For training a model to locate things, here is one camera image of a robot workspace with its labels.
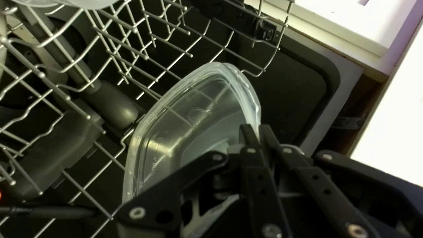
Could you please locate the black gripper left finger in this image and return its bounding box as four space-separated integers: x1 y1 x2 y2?
114 123 294 238

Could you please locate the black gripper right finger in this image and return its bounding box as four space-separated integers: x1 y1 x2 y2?
260 123 423 238

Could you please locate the clear plastic bowl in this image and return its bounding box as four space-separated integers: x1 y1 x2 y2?
122 61 264 205

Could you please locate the wire dishwasher rack with tines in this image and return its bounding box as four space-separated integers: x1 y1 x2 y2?
0 0 297 238

